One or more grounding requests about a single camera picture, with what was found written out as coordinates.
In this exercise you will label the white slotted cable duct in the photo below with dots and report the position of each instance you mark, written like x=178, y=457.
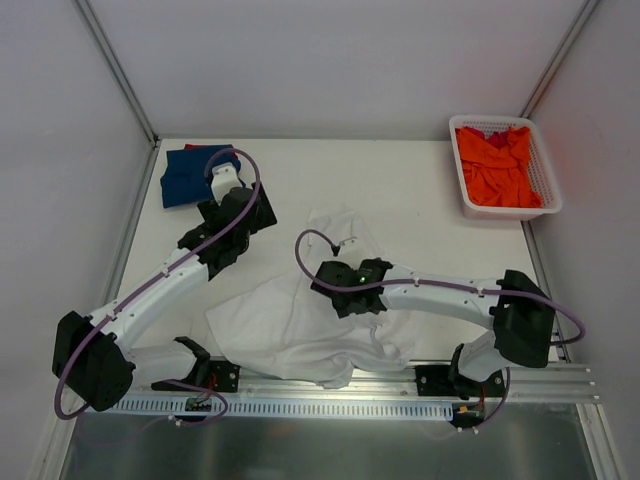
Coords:
x=284, y=408

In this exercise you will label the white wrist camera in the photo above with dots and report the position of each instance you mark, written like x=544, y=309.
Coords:
x=345, y=247
x=224, y=179

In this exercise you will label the aluminium mounting rail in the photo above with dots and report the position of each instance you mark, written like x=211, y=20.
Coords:
x=558, y=383

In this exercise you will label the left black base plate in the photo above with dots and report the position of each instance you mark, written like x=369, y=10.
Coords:
x=216, y=375

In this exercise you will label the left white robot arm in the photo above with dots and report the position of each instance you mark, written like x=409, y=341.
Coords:
x=96, y=355

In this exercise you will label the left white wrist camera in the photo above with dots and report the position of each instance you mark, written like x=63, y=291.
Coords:
x=224, y=179

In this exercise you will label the magenta garment in basket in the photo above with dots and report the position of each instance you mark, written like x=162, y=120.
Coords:
x=498, y=140

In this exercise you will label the white plastic basket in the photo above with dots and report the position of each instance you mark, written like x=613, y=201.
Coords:
x=540, y=170

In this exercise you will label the orange t shirt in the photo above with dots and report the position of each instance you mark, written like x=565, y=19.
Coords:
x=497, y=177

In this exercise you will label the folded blue t shirt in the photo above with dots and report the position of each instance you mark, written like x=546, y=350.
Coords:
x=184, y=181

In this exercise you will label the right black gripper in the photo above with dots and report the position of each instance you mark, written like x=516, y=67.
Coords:
x=324, y=282

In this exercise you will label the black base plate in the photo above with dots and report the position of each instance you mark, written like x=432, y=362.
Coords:
x=216, y=375
x=441, y=380

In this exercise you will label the folded red t shirt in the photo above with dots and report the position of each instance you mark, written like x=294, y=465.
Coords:
x=198, y=146

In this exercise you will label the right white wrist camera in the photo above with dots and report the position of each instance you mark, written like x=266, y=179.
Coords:
x=345, y=247

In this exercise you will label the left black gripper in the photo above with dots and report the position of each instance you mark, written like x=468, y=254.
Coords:
x=261, y=209

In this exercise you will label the white t shirt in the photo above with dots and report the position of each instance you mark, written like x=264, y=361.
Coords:
x=283, y=329

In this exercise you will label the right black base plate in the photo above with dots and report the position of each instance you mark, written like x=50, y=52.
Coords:
x=441, y=380

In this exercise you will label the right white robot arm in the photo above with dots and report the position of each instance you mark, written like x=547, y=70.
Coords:
x=514, y=312

